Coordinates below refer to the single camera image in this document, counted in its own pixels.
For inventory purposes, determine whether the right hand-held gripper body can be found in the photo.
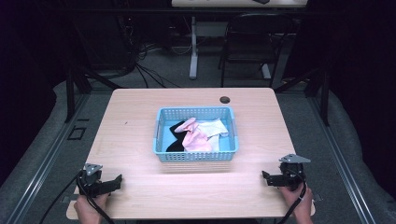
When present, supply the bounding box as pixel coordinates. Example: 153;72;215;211
277;153;312;192

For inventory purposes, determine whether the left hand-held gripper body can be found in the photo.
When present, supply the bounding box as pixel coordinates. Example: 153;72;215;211
77;162;105;199

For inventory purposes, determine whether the person's left hand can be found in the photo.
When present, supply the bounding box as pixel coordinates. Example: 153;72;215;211
73;191;110;224

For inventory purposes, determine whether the person's right hand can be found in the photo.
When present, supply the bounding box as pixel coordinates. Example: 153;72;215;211
277;184;314;224

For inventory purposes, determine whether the light blue plastic basket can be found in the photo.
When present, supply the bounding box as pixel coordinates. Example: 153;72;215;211
151;105;240;163

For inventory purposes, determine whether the black sock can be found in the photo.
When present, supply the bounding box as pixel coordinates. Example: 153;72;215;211
165;120;189;153

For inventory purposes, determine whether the white sock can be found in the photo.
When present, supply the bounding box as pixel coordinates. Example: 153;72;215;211
197;118;230;153

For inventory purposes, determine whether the large pink sock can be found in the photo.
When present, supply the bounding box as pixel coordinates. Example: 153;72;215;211
181;123;213;153

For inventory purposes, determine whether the small pink sock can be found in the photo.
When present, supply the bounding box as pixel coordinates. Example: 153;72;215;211
174;117;200;133

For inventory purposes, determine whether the black metal stand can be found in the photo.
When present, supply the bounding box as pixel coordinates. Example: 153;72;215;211
273;64;332;127
64;63;124;124

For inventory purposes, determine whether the black folding chair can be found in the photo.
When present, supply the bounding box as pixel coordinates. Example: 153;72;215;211
217;11;295;89

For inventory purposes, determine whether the white desk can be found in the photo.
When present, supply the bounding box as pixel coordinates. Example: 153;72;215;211
170;0;310;80

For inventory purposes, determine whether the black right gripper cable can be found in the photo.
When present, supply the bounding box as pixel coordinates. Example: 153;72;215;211
276;169;308;224

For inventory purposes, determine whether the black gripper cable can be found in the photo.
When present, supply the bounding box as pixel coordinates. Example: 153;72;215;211
37;169;117;224
276;169;308;224

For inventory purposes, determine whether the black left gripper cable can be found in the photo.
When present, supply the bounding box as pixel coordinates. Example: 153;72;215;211
37;169;117;224

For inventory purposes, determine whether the bundle of floor cables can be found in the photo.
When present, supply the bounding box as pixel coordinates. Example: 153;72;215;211
118;15;194;90

